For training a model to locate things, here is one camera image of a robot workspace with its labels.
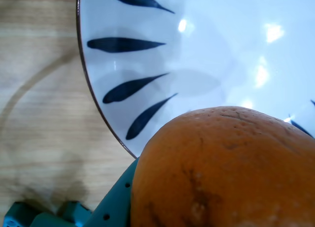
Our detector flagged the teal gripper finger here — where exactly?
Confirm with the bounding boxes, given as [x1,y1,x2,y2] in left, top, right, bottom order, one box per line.
[82,158,140,227]

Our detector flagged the orange with dark scratch marks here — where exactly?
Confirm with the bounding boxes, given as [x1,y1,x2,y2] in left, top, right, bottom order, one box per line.
[129,105,315,227]

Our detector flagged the white plate with blue strokes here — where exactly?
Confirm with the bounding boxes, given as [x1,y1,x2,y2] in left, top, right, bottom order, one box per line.
[75,0,315,161]

